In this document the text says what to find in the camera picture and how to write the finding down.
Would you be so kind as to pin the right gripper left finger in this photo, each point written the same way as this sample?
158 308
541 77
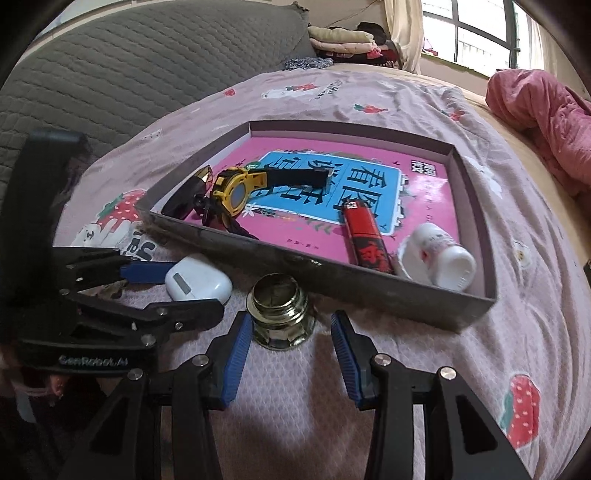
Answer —
124 440

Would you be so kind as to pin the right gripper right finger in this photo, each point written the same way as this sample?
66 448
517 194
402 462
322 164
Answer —
462 440

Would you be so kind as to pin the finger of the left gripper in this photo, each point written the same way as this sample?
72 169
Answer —
175 313
143 272

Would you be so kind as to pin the white earbuds case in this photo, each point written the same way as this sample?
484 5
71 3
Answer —
196 278

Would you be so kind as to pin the brass metal fitting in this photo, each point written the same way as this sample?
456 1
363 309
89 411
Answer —
282 315

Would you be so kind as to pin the small black clip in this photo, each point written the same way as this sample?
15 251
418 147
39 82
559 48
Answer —
205 208

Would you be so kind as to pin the white medicine bottle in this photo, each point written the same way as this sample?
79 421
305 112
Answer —
448 264

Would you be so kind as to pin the red lighter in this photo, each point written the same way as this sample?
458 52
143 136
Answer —
368 244

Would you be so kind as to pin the white plastic bottle cap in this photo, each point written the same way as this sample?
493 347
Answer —
413 261

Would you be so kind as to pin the person's hand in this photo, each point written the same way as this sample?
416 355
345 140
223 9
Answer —
14 380

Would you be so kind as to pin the grey quilted headboard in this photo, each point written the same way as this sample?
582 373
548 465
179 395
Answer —
113 76

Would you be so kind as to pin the shallow grey cardboard box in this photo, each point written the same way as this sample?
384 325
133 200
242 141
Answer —
348 282

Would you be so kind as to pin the beige mattress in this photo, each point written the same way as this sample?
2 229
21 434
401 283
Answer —
571 217

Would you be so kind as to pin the pink and blue book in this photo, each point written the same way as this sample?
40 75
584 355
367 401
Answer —
402 190

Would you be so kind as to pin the blue patterned cloth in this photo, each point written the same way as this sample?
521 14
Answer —
307 63

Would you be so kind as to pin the folded clothes stack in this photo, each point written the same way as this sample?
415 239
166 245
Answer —
369 44

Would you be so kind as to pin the crumpled pink duvet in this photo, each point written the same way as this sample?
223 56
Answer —
555 119

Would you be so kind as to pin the cream curtain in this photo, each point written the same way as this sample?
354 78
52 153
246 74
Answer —
405 24

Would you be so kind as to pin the window with dark frame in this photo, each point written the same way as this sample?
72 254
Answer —
480 35

